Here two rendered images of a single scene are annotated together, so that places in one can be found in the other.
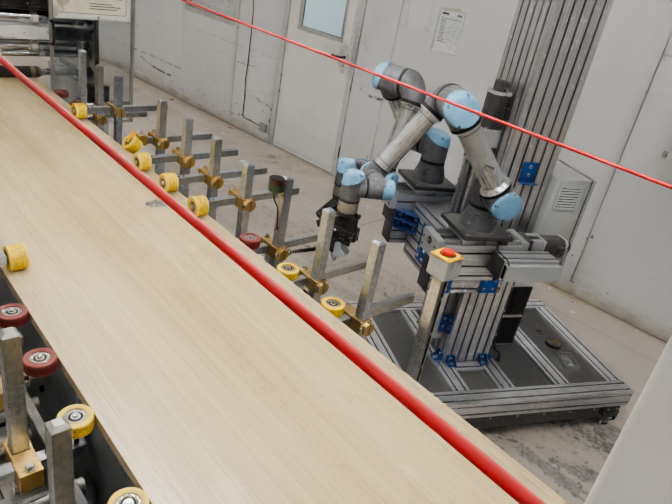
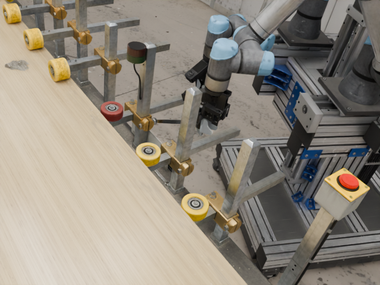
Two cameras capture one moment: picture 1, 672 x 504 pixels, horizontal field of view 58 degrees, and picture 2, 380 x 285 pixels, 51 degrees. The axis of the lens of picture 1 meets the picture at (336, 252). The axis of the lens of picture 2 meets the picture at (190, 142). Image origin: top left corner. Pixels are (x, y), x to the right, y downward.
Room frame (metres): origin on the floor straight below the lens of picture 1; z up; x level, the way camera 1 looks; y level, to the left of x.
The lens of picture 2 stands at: (0.94, 0.01, 1.77)
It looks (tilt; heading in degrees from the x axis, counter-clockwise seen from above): 40 degrees down; 1
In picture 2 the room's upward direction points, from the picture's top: 12 degrees clockwise
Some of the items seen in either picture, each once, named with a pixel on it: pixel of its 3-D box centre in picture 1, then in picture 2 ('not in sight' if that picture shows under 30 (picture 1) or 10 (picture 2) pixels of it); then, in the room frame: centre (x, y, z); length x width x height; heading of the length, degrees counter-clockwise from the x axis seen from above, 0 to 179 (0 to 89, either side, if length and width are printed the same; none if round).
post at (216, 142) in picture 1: (212, 188); (82, 43); (2.44, 0.59, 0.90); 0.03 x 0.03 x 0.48; 46
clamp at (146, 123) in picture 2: (273, 248); (138, 116); (2.11, 0.25, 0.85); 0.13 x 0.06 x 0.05; 46
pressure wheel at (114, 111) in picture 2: (249, 249); (111, 119); (2.05, 0.33, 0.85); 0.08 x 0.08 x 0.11
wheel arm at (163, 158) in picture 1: (191, 155); (65, 5); (2.68, 0.76, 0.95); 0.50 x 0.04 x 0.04; 136
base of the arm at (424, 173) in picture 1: (430, 168); (306, 21); (2.75, -0.36, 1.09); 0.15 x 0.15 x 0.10
